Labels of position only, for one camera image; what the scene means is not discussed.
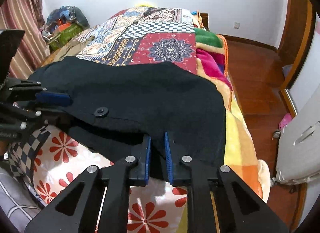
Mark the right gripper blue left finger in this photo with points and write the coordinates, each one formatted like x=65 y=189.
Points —
x=98 y=199

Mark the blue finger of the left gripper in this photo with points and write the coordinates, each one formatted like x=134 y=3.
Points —
x=13 y=114
x=60 y=99

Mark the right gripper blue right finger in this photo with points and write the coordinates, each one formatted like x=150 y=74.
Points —
x=218 y=200

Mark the black pants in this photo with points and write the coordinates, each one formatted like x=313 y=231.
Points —
x=113 y=107

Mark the folded khaki pants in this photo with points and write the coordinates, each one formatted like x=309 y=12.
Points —
x=72 y=48

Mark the patchwork patterned bedspread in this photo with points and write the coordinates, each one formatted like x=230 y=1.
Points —
x=52 y=159

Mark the green storage bag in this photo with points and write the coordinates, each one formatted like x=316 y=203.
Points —
x=61 y=39

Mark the colourful fleece blanket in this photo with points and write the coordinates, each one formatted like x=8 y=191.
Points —
x=212 y=64

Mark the pile of blue clothes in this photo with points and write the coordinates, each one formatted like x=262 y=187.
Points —
x=68 y=14

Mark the striped red curtain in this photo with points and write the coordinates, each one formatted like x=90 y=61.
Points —
x=25 y=15

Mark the pink slipper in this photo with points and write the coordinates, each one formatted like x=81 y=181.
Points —
x=285 y=121

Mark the white suitcase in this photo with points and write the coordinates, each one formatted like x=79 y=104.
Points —
x=298 y=146

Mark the white sliding wardrobe door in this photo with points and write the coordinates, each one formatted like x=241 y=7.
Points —
x=306 y=83

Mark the wooden wardrobe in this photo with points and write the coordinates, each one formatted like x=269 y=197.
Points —
x=297 y=37

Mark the white wall socket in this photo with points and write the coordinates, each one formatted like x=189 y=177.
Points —
x=237 y=25

